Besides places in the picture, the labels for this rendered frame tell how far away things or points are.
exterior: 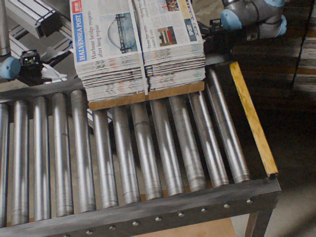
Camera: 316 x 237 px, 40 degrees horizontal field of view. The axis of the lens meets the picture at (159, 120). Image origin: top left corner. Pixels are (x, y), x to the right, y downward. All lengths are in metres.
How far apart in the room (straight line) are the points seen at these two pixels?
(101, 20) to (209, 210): 0.64
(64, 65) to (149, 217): 1.37
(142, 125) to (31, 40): 1.38
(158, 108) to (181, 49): 0.24
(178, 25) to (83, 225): 0.63
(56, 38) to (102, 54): 1.34
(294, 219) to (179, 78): 1.02
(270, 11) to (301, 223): 1.01
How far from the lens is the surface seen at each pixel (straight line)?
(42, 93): 1.54
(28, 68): 1.60
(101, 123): 1.40
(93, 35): 1.33
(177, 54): 1.28
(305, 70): 2.08
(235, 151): 1.32
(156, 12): 1.37
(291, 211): 2.14
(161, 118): 1.39
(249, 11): 1.51
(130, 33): 1.31
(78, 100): 1.48
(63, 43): 2.52
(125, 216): 1.24
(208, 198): 1.24
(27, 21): 1.93
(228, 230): 2.07
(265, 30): 1.62
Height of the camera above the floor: 1.93
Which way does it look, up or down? 55 degrees down
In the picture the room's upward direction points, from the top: 7 degrees counter-clockwise
